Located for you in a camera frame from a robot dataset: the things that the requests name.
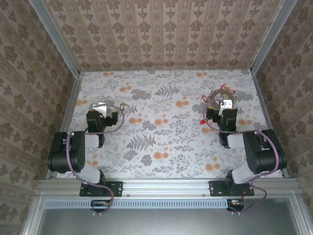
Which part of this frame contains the floral table cover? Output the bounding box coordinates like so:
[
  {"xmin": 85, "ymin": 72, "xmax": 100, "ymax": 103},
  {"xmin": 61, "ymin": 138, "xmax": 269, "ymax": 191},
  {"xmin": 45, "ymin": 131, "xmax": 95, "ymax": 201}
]
[{"xmin": 52, "ymin": 70, "xmax": 284, "ymax": 179}]

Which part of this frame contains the grey sheet metal panel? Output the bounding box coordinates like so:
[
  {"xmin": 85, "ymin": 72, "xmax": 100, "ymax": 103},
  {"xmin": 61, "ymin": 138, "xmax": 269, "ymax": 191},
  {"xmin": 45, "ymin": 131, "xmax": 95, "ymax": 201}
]
[{"xmin": 22, "ymin": 193, "xmax": 313, "ymax": 235}]

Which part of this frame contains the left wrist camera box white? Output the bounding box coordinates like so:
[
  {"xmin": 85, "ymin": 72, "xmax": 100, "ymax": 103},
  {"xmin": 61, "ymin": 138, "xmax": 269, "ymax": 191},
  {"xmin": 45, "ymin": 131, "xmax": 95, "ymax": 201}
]
[{"xmin": 92, "ymin": 102, "xmax": 108, "ymax": 118}]

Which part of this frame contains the aluminium table edge rail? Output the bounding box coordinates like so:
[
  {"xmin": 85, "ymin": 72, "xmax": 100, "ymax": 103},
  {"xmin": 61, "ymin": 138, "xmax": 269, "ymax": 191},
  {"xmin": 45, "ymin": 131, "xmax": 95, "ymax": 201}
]
[
  {"xmin": 45, "ymin": 72, "xmax": 85, "ymax": 179},
  {"xmin": 251, "ymin": 70, "xmax": 290, "ymax": 179}
]

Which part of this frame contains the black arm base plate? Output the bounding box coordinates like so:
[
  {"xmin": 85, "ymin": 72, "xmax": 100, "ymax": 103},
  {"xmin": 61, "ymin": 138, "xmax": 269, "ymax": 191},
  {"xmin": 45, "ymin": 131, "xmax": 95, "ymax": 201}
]
[
  {"xmin": 209, "ymin": 180, "xmax": 255, "ymax": 198},
  {"xmin": 79, "ymin": 180, "xmax": 123, "ymax": 198}
]

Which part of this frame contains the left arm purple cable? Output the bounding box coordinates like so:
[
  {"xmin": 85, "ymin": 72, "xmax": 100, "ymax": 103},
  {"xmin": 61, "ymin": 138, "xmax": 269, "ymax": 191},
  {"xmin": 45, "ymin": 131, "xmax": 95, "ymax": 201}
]
[{"xmin": 66, "ymin": 104, "xmax": 125, "ymax": 217}]

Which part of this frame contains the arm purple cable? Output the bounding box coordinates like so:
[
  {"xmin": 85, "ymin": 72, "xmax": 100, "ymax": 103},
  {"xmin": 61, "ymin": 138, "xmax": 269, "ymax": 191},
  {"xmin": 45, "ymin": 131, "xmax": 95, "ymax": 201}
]
[
  {"xmin": 203, "ymin": 106, "xmax": 281, "ymax": 216},
  {"xmin": 66, "ymin": 104, "xmax": 125, "ymax": 217}
]

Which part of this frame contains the thin aluminium edge rail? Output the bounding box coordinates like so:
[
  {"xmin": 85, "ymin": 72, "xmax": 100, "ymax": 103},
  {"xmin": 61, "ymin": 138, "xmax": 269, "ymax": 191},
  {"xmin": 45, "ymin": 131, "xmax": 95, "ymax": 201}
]
[{"xmin": 80, "ymin": 69, "xmax": 252, "ymax": 73}]

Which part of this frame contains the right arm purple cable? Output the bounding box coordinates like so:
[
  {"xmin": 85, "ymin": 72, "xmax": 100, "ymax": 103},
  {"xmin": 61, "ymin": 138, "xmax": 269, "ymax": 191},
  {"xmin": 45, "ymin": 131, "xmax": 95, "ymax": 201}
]
[{"xmin": 203, "ymin": 106, "xmax": 281, "ymax": 216}]

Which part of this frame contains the black cable connector bracket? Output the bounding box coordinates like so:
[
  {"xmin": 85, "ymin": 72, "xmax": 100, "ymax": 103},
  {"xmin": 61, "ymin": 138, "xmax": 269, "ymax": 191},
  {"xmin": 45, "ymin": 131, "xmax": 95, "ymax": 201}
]
[
  {"xmin": 90, "ymin": 199, "xmax": 111, "ymax": 213},
  {"xmin": 226, "ymin": 199, "xmax": 246, "ymax": 212}
]

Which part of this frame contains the wide aluminium base rail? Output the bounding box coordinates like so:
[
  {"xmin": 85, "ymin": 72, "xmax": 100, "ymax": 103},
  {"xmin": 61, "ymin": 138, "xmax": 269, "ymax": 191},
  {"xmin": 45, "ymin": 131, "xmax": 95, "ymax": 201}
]
[{"xmin": 36, "ymin": 178, "xmax": 299, "ymax": 197}]

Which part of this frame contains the aluminium frame post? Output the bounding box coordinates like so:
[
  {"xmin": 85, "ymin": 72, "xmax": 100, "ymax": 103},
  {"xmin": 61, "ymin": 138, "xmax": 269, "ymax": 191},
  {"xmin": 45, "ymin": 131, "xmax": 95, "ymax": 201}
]
[
  {"xmin": 249, "ymin": 0, "xmax": 299, "ymax": 74},
  {"xmin": 28, "ymin": 0, "xmax": 81, "ymax": 77}
]

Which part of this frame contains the grey slotted cable duct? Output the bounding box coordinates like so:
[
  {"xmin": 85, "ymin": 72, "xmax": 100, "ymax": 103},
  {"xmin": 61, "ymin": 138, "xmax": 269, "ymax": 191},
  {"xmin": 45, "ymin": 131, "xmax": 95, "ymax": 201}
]
[{"xmin": 45, "ymin": 198, "xmax": 245, "ymax": 210}]

